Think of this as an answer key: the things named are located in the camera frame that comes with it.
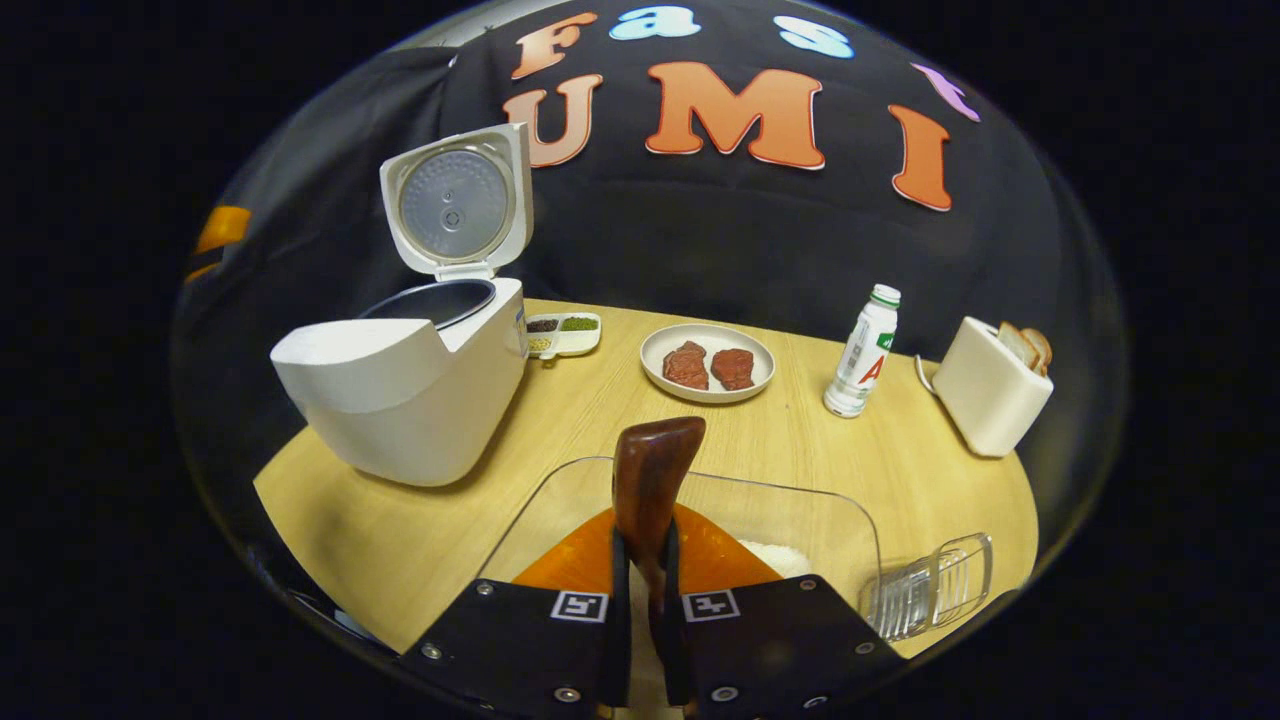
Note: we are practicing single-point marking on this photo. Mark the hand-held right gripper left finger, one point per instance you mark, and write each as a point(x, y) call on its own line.
point(620, 650)

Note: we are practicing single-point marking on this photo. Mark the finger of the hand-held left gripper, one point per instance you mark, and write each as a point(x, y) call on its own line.
point(222, 228)

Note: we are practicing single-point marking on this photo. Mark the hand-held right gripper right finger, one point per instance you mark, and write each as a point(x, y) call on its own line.
point(672, 650)

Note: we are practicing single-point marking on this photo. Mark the brown wooden spoon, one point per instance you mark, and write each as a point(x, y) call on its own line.
point(650, 480)

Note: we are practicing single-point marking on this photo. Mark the white rice cooker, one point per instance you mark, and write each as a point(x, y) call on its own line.
point(400, 400)

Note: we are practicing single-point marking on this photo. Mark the clear plastic rice container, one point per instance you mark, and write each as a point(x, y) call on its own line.
point(560, 500)

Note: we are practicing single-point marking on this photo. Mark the plain black side cloth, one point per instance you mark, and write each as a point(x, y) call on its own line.
point(300, 220)

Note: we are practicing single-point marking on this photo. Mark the red raw steak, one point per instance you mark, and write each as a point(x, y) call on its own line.
point(686, 366)
point(733, 369)

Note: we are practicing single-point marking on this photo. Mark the cream round plate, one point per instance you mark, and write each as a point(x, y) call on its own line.
point(705, 332)

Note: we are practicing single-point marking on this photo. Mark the white divided bean dish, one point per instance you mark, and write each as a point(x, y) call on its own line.
point(565, 335)

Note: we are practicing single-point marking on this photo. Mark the white drink bottle green cap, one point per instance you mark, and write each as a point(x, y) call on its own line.
point(862, 360)

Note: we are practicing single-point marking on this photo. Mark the cream white toaster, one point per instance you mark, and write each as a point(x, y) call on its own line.
point(985, 395)

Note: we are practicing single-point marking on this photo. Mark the black backdrop cloth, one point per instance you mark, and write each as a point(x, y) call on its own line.
point(700, 240)

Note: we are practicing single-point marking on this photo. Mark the toast bread slice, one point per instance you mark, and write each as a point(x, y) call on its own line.
point(1042, 348)
point(1017, 345)

